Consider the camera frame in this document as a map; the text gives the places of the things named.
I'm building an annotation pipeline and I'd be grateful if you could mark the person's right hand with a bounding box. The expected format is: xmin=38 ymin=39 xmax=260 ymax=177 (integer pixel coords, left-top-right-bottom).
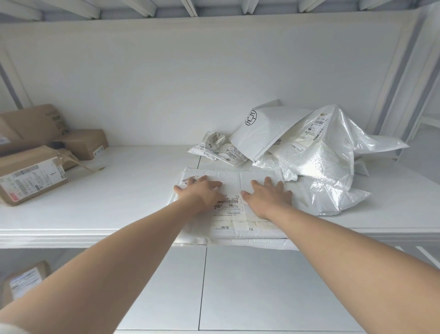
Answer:
xmin=240 ymin=176 xmax=293 ymax=221

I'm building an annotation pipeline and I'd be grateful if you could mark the person's left hand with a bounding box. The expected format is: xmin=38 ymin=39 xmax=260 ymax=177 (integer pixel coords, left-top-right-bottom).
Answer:
xmin=173 ymin=175 xmax=226 ymax=213

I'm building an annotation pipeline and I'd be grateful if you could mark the white padded mailer parcel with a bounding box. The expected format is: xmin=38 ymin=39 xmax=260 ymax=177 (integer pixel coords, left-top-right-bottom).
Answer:
xmin=166 ymin=167 xmax=300 ymax=252

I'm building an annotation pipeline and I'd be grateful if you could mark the person's right forearm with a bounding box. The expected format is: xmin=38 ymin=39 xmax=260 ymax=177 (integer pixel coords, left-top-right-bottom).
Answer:
xmin=266 ymin=206 xmax=440 ymax=334

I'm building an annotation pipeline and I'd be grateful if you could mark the person's left forearm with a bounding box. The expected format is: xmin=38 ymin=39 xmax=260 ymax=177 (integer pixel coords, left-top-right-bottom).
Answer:
xmin=0 ymin=199 xmax=214 ymax=334

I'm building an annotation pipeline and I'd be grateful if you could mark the crumpled white labelled packet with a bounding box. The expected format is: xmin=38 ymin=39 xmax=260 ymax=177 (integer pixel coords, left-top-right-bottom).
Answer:
xmin=187 ymin=142 xmax=249 ymax=168

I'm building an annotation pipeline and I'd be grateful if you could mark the crumpled small white packet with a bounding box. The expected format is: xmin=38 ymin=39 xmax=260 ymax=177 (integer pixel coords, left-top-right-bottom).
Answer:
xmin=201 ymin=130 xmax=227 ymax=152

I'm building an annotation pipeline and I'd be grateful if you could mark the translucent plastic bag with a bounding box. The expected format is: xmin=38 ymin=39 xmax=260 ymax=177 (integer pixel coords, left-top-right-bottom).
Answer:
xmin=252 ymin=104 xmax=410 ymax=217

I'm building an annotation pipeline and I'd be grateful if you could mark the white bubble mailer black logo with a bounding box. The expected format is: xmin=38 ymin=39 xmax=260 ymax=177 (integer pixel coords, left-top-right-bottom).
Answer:
xmin=228 ymin=106 xmax=314 ymax=163

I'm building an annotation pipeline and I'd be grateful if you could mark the white labelled parcel in bag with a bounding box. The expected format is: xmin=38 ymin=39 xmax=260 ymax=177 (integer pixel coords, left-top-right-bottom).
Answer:
xmin=275 ymin=112 xmax=336 ymax=156

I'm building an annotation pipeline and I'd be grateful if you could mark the small brown cardboard box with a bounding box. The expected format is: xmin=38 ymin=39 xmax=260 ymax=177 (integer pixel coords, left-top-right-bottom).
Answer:
xmin=52 ymin=129 xmax=109 ymax=161

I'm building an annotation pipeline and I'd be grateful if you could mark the white metal shelving rack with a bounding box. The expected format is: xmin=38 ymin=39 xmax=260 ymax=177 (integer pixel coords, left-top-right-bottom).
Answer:
xmin=0 ymin=0 xmax=440 ymax=334

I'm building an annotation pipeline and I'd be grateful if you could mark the brown cardboard box white label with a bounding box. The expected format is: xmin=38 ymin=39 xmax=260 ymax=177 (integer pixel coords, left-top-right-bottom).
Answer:
xmin=0 ymin=145 xmax=106 ymax=207

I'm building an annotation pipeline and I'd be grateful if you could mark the large brown cardboard box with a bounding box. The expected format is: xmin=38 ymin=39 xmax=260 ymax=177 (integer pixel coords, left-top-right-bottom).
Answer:
xmin=0 ymin=104 xmax=72 ymax=156

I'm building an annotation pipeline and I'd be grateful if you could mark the brown paper parcel white label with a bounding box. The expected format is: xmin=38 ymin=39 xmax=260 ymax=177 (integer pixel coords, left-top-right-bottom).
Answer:
xmin=0 ymin=260 xmax=53 ymax=309

